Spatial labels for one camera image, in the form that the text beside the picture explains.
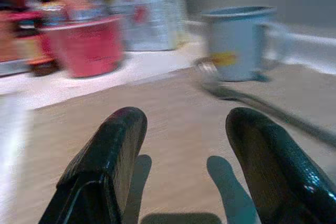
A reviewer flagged red plastic bowl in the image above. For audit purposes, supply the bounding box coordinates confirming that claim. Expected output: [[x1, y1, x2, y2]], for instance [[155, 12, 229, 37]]
[[39, 15, 126, 78]]

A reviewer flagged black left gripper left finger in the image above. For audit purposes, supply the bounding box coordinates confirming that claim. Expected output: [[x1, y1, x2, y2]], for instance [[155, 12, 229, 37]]
[[39, 106, 148, 224]]

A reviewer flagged beige woven placemat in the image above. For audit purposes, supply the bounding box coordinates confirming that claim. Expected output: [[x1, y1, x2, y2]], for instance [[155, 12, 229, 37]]
[[15, 62, 336, 224]]

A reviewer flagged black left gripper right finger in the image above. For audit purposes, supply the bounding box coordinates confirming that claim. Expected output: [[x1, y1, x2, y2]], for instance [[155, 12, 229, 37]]
[[225, 107, 336, 224]]

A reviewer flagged silver metal fork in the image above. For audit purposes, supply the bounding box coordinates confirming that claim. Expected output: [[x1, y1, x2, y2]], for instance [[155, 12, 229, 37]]
[[195, 57, 336, 143]]

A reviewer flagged blue-grey mug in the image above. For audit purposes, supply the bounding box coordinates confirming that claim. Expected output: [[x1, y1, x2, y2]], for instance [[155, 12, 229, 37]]
[[201, 5, 278, 83]]

